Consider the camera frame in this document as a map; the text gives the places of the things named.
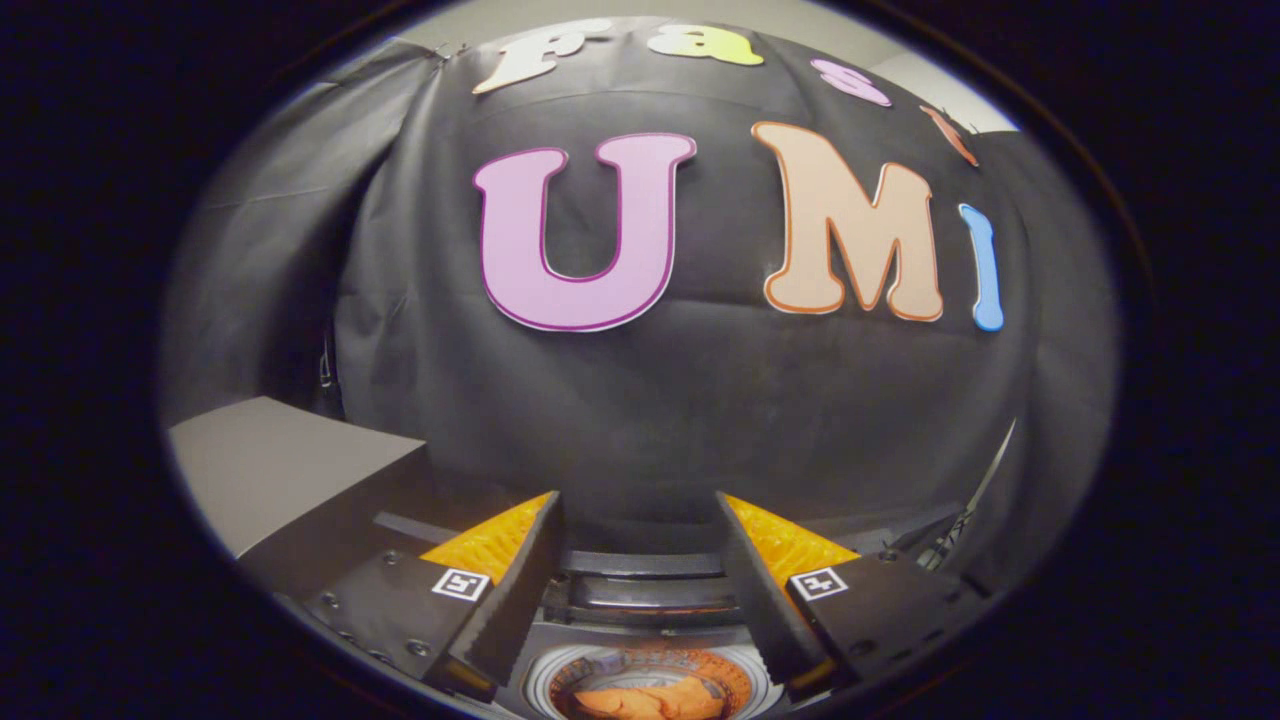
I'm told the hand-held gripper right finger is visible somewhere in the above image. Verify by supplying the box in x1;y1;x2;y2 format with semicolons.
714;490;989;702

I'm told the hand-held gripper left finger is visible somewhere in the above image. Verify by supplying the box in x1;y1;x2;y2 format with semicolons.
275;490;564;703

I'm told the grey washing machine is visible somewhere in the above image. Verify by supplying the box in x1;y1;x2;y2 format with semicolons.
372;505;969;720

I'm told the orange shirt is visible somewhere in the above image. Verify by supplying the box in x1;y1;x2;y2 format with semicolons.
570;675;727;720

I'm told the black backdrop cloth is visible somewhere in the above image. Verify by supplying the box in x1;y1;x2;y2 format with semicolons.
160;15;1117;601

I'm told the beige and dark cabinet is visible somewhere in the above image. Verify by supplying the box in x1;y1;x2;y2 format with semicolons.
167;395;443;603

